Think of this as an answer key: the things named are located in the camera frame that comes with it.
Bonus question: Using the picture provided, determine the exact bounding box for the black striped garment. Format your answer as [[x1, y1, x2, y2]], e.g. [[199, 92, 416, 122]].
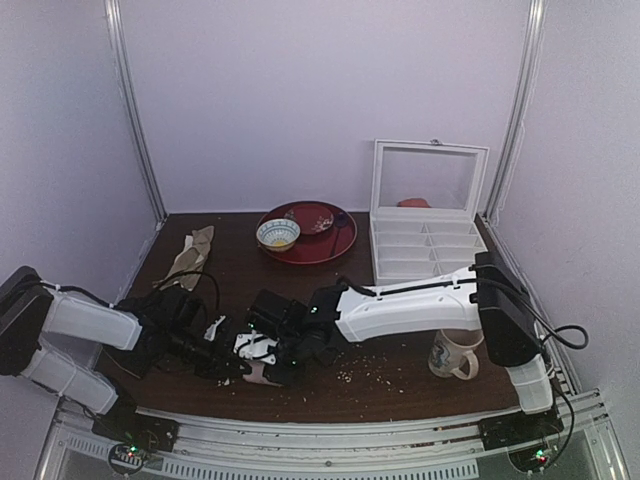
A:
[[103, 345, 162, 379]]

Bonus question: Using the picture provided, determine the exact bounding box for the beige mug with blue design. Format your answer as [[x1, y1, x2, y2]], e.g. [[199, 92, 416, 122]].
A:
[[428, 329, 484, 381]]

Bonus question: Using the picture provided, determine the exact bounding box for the pink and cream underwear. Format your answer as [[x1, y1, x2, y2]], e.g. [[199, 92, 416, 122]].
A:
[[242, 361, 281, 387]]

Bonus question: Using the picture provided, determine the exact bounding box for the red round lacquer tray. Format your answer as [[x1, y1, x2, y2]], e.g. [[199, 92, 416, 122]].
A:
[[254, 200, 358, 265]]

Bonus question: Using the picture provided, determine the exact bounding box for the aluminium front rail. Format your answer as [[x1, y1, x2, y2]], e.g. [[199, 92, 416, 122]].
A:
[[34, 387, 631, 480]]

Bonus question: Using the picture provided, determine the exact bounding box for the aluminium frame post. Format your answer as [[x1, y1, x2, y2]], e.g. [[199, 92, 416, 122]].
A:
[[103, 0, 168, 224], [485, 0, 547, 222]]

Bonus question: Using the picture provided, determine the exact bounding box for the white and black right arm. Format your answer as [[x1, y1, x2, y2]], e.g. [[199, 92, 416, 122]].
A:
[[233, 251, 590, 416]]

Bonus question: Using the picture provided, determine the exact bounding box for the yellow and blue patterned bowl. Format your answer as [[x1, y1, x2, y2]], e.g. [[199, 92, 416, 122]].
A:
[[256, 218, 301, 252]]

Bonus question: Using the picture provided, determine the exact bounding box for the left aluminium frame post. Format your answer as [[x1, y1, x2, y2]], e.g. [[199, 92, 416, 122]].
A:
[[103, 0, 168, 224]]

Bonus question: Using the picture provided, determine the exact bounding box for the purple spoon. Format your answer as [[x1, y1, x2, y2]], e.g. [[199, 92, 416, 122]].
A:
[[329, 211, 349, 258]]

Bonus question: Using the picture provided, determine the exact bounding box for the right aluminium frame post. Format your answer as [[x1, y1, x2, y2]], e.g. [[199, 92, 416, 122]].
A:
[[485, 0, 547, 222]]

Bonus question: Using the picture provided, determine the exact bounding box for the small red floral dish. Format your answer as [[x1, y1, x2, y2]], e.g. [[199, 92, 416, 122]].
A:
[[284, 205, 334, 235]]

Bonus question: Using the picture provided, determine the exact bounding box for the white compartment box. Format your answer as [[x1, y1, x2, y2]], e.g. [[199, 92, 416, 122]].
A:
[[369, 139, 490, 286]]

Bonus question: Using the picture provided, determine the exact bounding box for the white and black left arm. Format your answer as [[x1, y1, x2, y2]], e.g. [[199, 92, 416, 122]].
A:
[[1, 266, 251, 415]]

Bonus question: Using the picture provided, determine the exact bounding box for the red object behind box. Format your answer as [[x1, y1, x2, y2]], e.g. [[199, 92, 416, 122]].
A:
[[397, 197, 430, 208]]

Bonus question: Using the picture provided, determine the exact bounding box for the beige crumpled cloth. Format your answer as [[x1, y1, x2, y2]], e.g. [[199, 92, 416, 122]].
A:
[[153, 226, 215, 292]]

